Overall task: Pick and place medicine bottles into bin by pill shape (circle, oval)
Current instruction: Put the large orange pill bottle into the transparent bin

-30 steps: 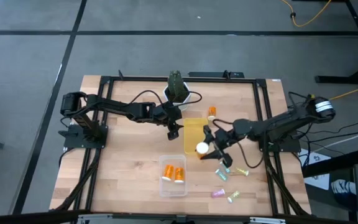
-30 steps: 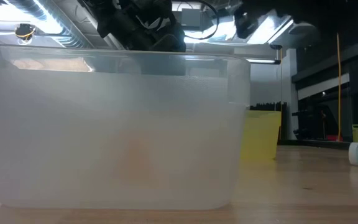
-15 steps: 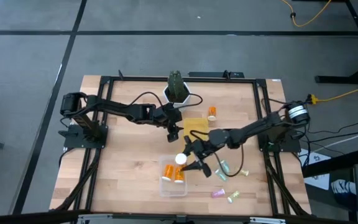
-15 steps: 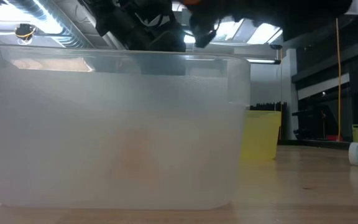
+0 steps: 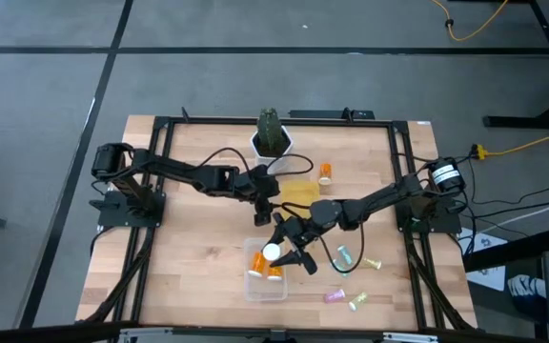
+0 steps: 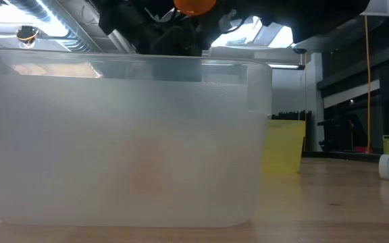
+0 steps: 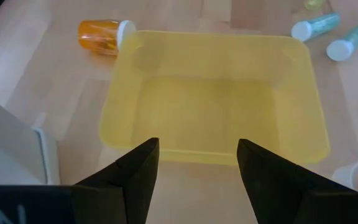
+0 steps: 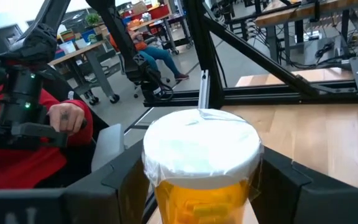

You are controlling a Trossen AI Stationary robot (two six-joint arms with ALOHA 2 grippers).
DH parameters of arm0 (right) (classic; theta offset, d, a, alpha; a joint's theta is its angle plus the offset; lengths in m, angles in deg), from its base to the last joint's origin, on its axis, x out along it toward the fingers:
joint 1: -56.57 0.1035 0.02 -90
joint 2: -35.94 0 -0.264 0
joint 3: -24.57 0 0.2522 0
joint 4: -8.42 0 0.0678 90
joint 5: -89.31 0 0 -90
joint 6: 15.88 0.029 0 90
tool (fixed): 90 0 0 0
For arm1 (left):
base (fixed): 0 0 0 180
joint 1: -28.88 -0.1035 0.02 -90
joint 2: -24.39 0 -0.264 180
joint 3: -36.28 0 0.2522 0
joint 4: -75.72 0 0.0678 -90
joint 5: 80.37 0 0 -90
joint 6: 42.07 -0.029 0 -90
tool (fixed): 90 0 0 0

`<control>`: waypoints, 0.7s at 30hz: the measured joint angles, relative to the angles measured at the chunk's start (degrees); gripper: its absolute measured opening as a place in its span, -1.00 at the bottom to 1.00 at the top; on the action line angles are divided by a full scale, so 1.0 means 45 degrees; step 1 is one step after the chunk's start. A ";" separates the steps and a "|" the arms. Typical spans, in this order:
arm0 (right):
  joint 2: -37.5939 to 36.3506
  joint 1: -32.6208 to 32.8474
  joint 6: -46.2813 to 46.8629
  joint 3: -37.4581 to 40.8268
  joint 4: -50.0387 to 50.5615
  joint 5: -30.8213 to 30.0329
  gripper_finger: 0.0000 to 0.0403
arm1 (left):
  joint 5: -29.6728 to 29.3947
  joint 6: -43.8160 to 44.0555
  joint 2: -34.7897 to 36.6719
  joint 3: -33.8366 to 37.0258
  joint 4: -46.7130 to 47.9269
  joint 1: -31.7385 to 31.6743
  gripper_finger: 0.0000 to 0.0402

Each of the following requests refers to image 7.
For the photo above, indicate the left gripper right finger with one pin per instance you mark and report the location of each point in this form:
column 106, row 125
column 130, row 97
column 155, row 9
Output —
column 278, row 193

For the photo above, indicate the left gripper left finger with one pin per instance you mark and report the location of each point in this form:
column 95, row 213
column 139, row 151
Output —
column 129, row 186

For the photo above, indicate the orange pill bottle white cap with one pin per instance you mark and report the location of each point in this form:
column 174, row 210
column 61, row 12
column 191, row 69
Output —
column 98, row 37

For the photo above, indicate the teal pill bottle white cap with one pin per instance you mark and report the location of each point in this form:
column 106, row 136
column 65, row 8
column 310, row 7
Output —
column 350, row 42
column 315, row 26

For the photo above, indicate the clear frosted plastic bin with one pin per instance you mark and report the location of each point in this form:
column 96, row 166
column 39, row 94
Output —
column 353, row 175

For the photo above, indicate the yellow plastic bin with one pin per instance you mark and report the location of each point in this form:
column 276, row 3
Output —
column 204, row 109

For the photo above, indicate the white faceted plant pot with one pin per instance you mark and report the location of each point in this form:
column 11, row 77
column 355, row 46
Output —
column 8, row 146

